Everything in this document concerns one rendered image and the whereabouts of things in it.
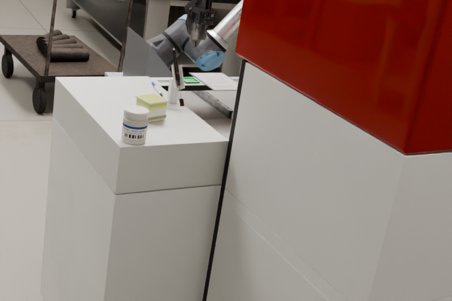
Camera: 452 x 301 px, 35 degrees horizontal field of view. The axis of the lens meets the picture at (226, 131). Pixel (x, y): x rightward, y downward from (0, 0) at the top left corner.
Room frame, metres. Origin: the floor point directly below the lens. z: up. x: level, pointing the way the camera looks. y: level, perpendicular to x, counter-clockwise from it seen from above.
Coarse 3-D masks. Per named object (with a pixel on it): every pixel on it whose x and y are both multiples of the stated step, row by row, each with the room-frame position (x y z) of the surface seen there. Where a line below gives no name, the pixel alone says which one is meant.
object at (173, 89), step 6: (180, 66) 2.29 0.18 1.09; (174, 72) 2.27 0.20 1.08; (180, 72) 2.28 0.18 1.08; (174, 78) 2.25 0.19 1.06; (180, 78) 2.27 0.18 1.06; (174, 84) 2.24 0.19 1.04; (180, 84) 2.26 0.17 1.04; (168, 90) 2.28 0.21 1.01; (174, 90) 2.27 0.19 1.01; (168, 96) 2.28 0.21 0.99; (174, 96) 2.28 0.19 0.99; (168, 102) 2.27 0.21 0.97; (174, 102) 2.28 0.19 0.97
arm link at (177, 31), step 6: (180, 18) 2.96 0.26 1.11; (174, 24) 2.95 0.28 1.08; (180, 24) 2.93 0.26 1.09; (168, 30) 2.93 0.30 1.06; (174, 30) 2.92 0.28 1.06; (180, 30) 2.91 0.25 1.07; (186, 30) 2.91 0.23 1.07; (174, 36) 2.90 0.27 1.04; (180, 36) 2.90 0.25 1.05; (186, 36) 2.89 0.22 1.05; (180, 42) 2.90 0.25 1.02; (186, 42) 2.88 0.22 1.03; (180, 48) 2.91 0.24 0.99
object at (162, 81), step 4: (156, 80) 2.52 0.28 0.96; (160, 80) 2.53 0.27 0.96; (164, 80) 2.54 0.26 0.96; (168, 80) 2.55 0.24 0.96; (236, 80) 2.71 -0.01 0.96; (160, 84) 2.48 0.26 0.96; (164, 84) 2.49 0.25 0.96; (168, 84) 2.50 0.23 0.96; (184, 84) 2.53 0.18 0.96; (188, 84) 2.54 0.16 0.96; (192, 84) 2.55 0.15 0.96; (196, 84) 2.55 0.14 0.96; (200, 84) 2.56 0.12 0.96
